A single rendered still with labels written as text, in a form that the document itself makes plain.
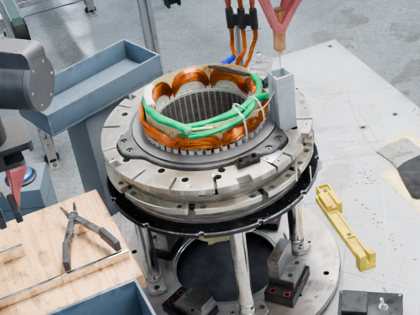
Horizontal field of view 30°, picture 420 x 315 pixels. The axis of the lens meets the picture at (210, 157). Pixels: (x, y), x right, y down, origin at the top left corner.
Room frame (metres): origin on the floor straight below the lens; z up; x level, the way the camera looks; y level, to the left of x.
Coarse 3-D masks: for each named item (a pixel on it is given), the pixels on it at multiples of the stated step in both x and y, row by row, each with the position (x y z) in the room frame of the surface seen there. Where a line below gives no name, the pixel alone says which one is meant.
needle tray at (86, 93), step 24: (120, 48) 1.34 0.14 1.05; (144, 48) 1.30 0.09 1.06; (72, 72) 1.27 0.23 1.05; (96, 72) 1.30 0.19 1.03; (120, 72) 1.29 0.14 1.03; (144, 72) 1.24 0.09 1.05; (72, 96) 1.23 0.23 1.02; (96, 96) 1.18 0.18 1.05; (120, 96) 1.21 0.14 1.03; (48, 120) 1.12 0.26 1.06; (72, 120) 1.14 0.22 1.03; (96, 120) 1.19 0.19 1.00; (72, 144) 1.23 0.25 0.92; (96, 144) 1.18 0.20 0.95; (96, 168) 1.18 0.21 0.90
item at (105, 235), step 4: (100, 228) 0.77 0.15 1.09; (104, 228) 0.77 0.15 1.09; (100, 232) 0.77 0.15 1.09; (104, 232) 0.76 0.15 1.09; (108, 232) 0.76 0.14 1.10; (100, 236) 0.77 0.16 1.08; (104, 236) 0.76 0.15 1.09; (108, 236) 0.76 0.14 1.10; (112, 236) 0.76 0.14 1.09; (104, 240) 0.76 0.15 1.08; (108, 240) 0.75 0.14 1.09; (112, 240) 0.75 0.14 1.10; (116, 240) 0.75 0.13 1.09; (108, 244) 0.76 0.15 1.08; (112, 244) 0.75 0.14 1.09; (116, 244) 0.74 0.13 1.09; (120, 244) 0.75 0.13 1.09; (112, 248) 0.75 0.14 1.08; (116, 248) 0.74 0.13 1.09; (120, 248) 0.74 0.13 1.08
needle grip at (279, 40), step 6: (276, 6) 0.95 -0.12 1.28; (276, 12) 0.93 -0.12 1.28; (282, 12) 0.94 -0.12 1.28; (282, 18) 0.94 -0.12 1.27; (276, 36) 0.93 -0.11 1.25; (282, 36) 0.93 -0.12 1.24; (276, 42) 0.94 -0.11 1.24; (282, 42) 0.93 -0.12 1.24; (276, 48) 0.93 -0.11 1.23; (282, 48) 0.93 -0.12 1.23
